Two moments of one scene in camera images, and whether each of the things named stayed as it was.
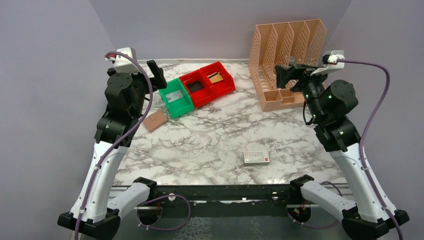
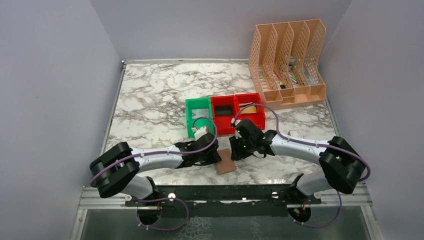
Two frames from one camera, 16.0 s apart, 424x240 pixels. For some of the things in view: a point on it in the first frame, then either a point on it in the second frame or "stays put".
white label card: (256, 158) → (295, 133)
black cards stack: (195, 86) → (223, 110)
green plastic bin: (177, 98) → (199, 113)
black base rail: (256, 200) stays put
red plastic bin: (199, 88) → (224, 109)
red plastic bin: (220, 80) → (251, 108)
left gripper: (158, 81) → (214, 158)
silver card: (173, 96) → (196, 113)
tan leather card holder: (155, 120) → (226, 164)
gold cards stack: (215, 77) → (250, 109)
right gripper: (285, 75) → (237, 153)
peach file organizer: (272, 45) stays put
